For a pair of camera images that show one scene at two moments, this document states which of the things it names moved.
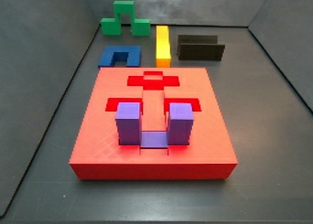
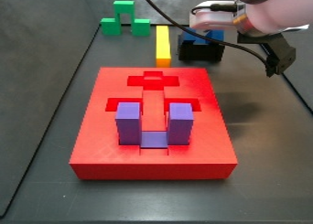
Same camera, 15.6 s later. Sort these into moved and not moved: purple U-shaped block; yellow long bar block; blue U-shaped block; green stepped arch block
Moved: blue U-shaped block
Not moved: purple U-shaped block; green stepped arch block; yellow long bar block
